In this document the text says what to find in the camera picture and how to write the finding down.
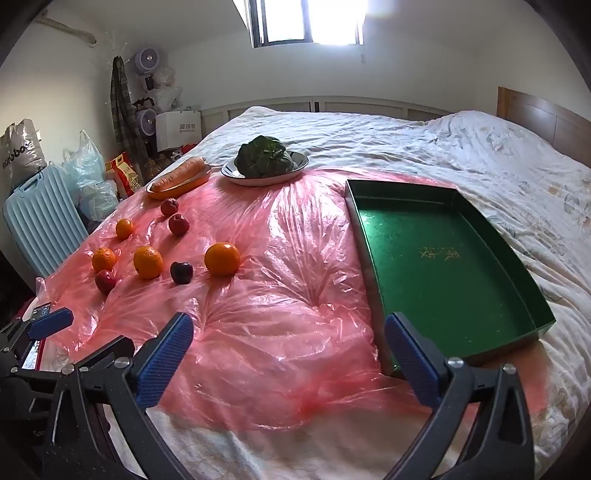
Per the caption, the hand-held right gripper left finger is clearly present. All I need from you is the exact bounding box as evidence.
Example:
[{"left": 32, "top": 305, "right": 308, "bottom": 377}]
[{"left": 44, "top": 311, "right": 195, "bottom": 480}]

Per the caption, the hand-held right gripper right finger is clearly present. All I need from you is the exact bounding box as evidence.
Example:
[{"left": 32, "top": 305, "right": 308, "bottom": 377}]
[{"left": 384, "top": 311, "right": 536, "bottom": 480}]

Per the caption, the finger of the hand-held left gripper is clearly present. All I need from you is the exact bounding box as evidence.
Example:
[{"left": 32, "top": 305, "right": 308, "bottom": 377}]
[{"left": 0, "top": 308, "right": 75, "bottom": 356}]

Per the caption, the green rectangular tray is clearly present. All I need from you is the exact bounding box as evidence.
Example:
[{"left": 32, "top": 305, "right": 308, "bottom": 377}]
[{"left": 345, "top": 179, "right": 556, "bottom": 377}]

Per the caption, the large orange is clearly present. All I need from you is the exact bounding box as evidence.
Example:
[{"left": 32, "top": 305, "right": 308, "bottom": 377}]
[
  {"left": 204, "top": 242, "right": 241, "bottom": 277},
  {"left": 133, "top": 246, "right": 164, "bottom": 280}
]

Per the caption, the light blue ribbed suitcase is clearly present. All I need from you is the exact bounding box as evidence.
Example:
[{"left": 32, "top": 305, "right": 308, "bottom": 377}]
[{"left": 4, "top": 166, "right": 89, "bottom": 278}]

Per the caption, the red plastic sheet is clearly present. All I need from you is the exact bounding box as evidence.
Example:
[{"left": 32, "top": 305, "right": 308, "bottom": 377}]
[{"left": 34, "top": 167, "right": 550, "bottom": 432}]

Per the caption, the clear bluish plastic bag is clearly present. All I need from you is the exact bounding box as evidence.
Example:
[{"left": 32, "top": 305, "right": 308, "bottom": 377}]
[{"left": 62, "top": 130, "right": 120, "bottom": 221}]

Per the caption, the red yellow rice bag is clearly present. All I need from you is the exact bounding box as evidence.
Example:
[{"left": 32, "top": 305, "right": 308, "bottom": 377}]
[{"left": 105, "top": 152, "right": 144, "bottom": 199}]

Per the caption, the orange oval plate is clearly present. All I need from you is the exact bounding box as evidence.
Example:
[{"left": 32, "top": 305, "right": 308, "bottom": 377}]
[{"left": 146, "top": 164, "right": 213, "bottom": 200}]

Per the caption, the grey printed bag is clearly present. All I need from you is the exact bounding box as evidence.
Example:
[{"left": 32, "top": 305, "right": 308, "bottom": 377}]
[{"left": 0, "top": 119, "right": 48, "bottom": 185}]

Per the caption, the carrot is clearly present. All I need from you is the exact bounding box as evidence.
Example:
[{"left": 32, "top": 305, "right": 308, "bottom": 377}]
[{"left": 151, "top": 157, "right": 205, "bottom": 192}]

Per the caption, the yellow oil bottle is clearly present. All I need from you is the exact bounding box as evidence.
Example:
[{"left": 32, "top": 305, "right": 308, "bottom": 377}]
[{"left": 145, "top": 154, "right": 181, "bottom": 178}]

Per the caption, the silver metal plate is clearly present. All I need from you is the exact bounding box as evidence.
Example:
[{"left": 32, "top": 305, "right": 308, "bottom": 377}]
[{"left": 221, "top": 150, "right": 309, "bottom": 186}]

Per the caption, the dark leafy vegetable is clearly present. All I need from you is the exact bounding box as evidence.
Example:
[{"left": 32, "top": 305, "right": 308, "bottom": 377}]
[{"left": 235, "top": 135, "right": 297, "bottom": 178}]

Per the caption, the plaid scarf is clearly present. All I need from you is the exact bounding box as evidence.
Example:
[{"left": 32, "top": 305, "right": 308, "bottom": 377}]
[{"left": 110, "top": 55, "right": 146, "bottom": 167}]

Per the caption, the white cardboard box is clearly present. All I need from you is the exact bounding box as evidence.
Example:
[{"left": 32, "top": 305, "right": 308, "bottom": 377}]
[{"left": 156, "top": 109, "right": 202, "bottom": 152}]

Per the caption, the white wooden panelling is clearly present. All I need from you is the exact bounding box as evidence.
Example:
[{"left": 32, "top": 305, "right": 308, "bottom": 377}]
[{"left": 201, "top": 96, "right": 455, "bottom": 139}]

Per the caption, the wooden headboard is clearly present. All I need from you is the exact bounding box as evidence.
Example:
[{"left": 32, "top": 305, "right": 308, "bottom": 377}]
[{"left": 497, "top": 86, "right": 591, "bottom": 155}]

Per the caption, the window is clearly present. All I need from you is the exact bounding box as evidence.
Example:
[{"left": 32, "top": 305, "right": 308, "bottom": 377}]
[{"left": 247, "top": 0, "right": 365, "bottom": 47}]

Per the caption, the wrapped wall pipe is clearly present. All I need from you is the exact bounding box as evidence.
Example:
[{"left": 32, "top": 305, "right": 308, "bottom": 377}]
[{"left": 34, "top": 11, "right": 99, "bottom": 47}]

